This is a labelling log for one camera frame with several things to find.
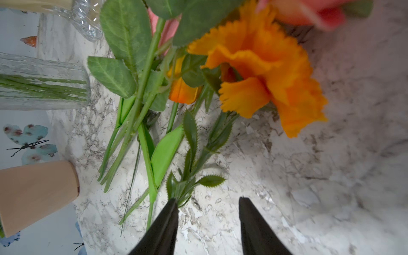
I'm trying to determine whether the yellow ruffled vase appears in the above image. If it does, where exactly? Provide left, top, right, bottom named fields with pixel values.
left=1, top=0, right=104, bottom=42

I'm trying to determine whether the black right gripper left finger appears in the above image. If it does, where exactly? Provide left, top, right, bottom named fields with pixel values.
left=129, top=198, right=179, bottom=255

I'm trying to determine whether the clear glass vase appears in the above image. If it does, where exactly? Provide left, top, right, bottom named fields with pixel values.
left=1, top=53, right=91, bottom=111

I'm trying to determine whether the pile of green flower stems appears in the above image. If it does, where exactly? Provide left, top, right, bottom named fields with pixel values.
left=88, top=1, right=239, bottom=206

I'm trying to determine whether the pink artificial rose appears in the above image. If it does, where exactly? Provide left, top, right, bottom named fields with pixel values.
left=257, top=0, right=350, bottom=31

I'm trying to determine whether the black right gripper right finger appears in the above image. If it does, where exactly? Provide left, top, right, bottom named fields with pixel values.
left=239, top=197, right=292, bottom=255

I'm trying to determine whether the potted green succulent plant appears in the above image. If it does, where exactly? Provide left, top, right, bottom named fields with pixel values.
left=1, top=160, right=80, bottom=238

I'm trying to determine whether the small orange marigold flower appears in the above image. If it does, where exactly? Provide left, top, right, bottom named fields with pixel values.
left=167, top=56, right=202, bottom=105

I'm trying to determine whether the orange flower front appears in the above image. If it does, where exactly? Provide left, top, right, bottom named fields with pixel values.
left=188, top=1, right=327, bottom=138

